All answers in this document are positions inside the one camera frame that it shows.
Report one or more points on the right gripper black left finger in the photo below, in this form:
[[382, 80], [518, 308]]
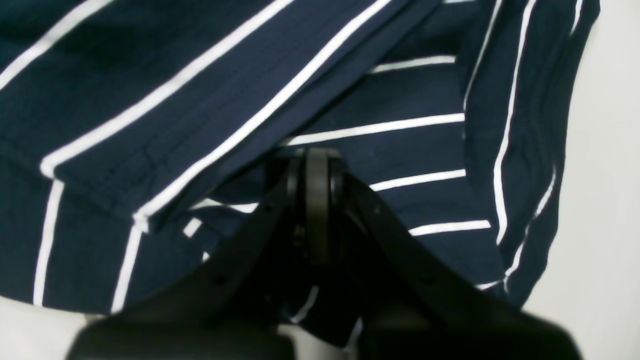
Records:
[[228, 308]]

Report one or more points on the navy white striped T-shirt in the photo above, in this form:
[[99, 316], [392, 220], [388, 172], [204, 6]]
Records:
[[137, 135]]

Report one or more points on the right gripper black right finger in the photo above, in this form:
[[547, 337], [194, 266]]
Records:
[[412, 306]]

